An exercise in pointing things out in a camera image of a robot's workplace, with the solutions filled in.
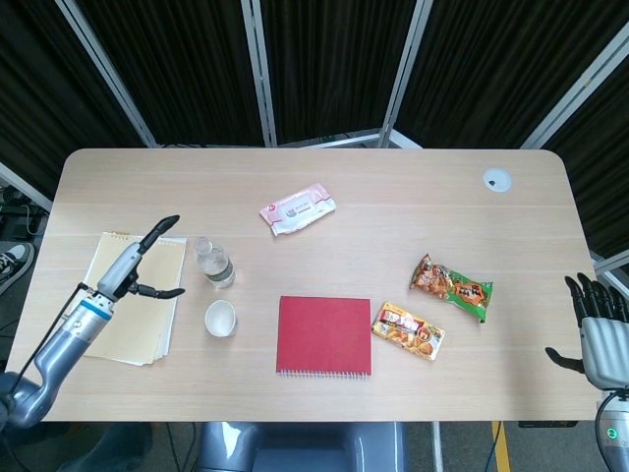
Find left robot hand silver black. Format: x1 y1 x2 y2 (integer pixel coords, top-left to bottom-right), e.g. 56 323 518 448
95 213 187 302

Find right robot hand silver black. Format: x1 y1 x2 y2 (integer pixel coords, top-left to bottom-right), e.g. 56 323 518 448
544 272 629 390

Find transparent plastic water bottle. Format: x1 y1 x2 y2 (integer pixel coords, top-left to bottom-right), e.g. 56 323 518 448
194 236 237 290

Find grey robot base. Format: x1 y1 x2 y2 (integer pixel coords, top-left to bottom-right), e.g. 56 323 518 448
196 421 409 472

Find white paper cup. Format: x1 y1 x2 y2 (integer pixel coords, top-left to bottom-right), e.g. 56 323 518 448
203 299 240 339

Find yellow paper notepad stack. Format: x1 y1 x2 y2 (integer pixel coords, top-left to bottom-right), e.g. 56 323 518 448
56 231 189 368

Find black white sneaker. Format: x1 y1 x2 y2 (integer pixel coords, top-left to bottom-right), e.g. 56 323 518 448
0 242 36 296

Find yellow floor tape strip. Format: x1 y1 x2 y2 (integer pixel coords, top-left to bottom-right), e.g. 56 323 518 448
490 421 510 472

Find orange green snack bag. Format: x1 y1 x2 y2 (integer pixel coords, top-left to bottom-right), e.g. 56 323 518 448
408 253 494 325

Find pink wet wipes pack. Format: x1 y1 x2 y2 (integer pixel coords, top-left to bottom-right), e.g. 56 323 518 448
258 182 338 238

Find white table leg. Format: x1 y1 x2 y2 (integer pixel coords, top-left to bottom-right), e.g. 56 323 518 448
430 421 445 472

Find yellow orange snack pack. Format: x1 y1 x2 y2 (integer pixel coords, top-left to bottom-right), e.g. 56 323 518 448
371 301 447 364

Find red spiral notebook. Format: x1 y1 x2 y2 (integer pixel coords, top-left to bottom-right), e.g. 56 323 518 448
274 295 373 380

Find white partition frame post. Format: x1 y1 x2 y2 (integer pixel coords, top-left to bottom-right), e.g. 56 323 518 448
519 22 629 149
239 0 279 148
53 0 159 148
376 0 434 148

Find white desk cable grommet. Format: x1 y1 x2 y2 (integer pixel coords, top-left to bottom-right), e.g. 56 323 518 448
482 167 513 194

